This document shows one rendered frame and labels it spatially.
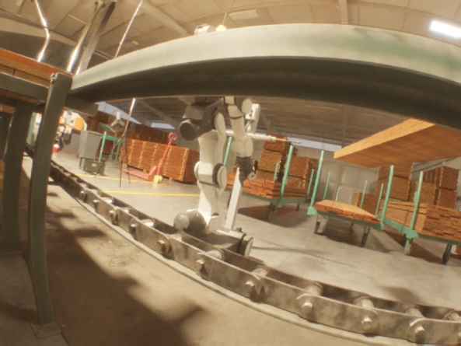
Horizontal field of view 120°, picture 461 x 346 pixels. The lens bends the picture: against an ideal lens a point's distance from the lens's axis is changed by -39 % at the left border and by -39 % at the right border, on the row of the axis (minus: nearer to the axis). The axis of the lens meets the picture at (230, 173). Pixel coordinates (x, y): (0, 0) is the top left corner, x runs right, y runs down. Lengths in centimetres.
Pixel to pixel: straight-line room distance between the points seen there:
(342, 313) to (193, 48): 35
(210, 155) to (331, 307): 121
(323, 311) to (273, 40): 28
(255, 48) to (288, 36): 4
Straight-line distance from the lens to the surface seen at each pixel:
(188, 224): 127
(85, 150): 789
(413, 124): 71
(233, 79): 38
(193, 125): 113
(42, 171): 67
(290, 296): 25
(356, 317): 25
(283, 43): 24
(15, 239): 138
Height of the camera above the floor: 65
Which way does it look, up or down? level
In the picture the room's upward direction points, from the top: 13 degrees clockwise
